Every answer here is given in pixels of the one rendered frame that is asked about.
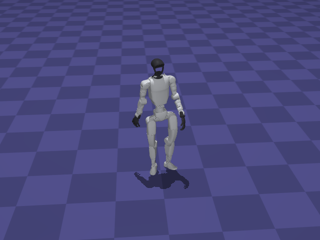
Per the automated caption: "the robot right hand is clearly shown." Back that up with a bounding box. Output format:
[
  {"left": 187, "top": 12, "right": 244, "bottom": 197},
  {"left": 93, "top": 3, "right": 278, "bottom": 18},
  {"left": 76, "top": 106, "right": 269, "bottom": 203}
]
[{"left": 132, "top": 115, "right": 141, "bottom": 127}]

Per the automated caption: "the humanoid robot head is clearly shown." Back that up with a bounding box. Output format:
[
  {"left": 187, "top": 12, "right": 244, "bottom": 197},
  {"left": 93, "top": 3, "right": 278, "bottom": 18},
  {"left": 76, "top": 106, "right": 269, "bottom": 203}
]
[{"left": 151, "top": 58, "right": 165, "bottom": 79}]

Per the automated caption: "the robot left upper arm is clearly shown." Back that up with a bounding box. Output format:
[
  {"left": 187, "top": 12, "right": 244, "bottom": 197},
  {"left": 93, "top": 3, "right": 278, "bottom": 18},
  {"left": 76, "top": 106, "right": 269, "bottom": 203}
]
[{"left": 167, "top": 75, "right": 179, "bottom": 100}]

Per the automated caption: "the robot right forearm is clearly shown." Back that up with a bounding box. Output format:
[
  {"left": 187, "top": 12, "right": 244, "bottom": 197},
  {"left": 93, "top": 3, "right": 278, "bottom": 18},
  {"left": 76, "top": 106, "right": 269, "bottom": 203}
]
[{"left": 135, "top": 99, "right": 144, "bottom": 118}]

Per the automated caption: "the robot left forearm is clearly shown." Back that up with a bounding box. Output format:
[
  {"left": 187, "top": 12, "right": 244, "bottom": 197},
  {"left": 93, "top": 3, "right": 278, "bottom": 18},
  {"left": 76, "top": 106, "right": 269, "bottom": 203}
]
[{"left": 174, "top": 94, "right": 185, "bottom": 115}]

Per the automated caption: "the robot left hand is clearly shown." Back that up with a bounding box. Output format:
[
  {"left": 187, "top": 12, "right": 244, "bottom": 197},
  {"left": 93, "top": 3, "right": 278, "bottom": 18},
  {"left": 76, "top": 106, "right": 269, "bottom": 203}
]
[{"left": 179, "top": 111, "right": 186, "bottom": 131}]

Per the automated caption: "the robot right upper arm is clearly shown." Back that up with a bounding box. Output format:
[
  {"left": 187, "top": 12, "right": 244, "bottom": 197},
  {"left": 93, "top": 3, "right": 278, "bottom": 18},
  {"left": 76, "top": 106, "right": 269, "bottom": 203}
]
[{"left": 139, "top": 79, "right": 150, "bottom": 105}]

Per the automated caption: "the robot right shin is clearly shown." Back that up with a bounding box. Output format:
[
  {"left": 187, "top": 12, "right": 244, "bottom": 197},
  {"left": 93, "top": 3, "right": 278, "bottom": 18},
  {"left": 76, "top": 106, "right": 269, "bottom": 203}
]
[{"left": 149, "top": 146, "right": 157, "bottom": 167}]

